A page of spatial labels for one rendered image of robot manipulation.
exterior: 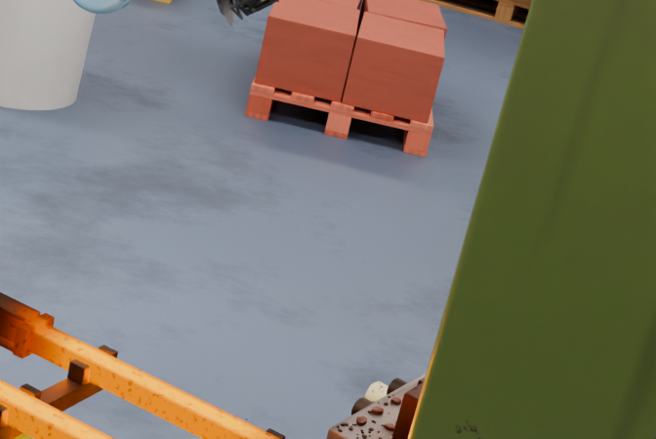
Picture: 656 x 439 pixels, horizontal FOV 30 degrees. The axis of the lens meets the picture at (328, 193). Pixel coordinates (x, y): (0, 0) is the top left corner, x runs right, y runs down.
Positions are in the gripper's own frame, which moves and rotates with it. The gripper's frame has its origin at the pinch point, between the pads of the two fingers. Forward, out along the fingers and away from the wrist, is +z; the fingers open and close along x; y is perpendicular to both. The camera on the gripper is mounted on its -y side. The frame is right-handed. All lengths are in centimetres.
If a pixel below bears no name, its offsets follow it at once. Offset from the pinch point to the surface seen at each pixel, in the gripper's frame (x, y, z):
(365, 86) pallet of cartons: -27, -96, 293
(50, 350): -22, 65, -72
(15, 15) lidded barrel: -124, -138, 189
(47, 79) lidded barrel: -129, -121, 211
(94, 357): -17, 67, -72
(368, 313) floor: -36, 22, 169
